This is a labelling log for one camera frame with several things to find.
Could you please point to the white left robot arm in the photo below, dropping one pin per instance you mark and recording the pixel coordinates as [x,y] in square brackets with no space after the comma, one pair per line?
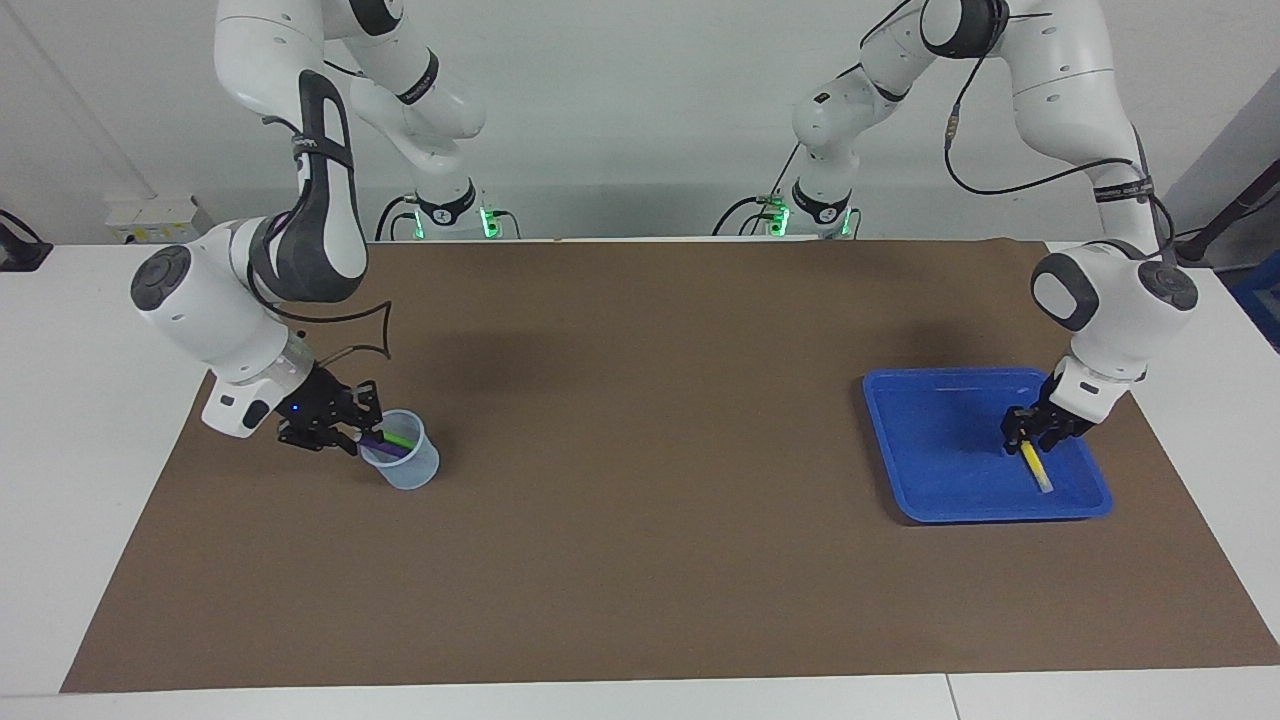
[1110,300]

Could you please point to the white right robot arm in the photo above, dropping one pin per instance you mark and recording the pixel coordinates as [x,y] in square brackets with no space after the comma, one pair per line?
[200,310]

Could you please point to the brown table mat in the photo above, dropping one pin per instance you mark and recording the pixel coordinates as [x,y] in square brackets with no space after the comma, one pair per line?
[640,560]

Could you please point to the green pen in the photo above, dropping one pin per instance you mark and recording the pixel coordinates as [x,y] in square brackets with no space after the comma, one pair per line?
[402,439]

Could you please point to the translucent plastic cup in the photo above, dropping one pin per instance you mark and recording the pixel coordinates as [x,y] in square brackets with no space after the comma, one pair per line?
[415,472]

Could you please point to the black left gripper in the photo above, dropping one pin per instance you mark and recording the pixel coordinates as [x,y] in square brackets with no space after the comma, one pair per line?
[1050,420]

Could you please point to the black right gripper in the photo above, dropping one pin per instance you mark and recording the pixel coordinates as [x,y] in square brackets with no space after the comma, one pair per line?
[318,408]

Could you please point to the blue plastic tray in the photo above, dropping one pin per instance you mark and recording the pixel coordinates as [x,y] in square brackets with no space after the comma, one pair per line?
[940,450]

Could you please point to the black stand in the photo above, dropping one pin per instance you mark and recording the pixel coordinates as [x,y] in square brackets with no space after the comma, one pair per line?
[1215,232]

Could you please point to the purple pen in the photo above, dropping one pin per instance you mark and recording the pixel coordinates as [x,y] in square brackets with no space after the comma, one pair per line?
[385,447]

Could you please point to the yellow pen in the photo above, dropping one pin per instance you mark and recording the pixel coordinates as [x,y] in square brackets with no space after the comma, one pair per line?
[1038,470]

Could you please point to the blue crate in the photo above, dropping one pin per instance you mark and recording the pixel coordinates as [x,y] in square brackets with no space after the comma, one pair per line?
[1262,300]

